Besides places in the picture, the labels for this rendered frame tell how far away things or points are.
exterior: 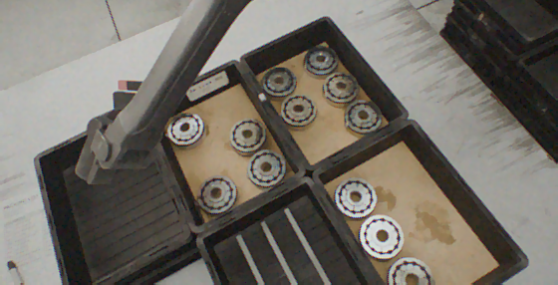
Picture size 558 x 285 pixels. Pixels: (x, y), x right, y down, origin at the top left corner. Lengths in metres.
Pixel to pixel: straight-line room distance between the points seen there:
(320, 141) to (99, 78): 0.86
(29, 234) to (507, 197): 1.40
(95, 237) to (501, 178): 1.14
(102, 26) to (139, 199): 1.85
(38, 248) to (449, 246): 1.14
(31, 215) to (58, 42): 1.66
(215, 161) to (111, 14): 1.94
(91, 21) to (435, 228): 2.45
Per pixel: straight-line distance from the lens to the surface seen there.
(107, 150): 0.63
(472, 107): 1.32
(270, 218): 0.96
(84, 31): 2.80
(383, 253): 0.93
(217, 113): 1.10
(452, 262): 0.99
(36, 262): 1.33
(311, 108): 1.04
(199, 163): 1.04
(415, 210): 0.99
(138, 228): 1.05
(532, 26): 1.93
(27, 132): 1.53
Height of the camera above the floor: 1.76
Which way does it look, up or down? 63 degrees down
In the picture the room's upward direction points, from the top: 10 degrees counter-clockwise
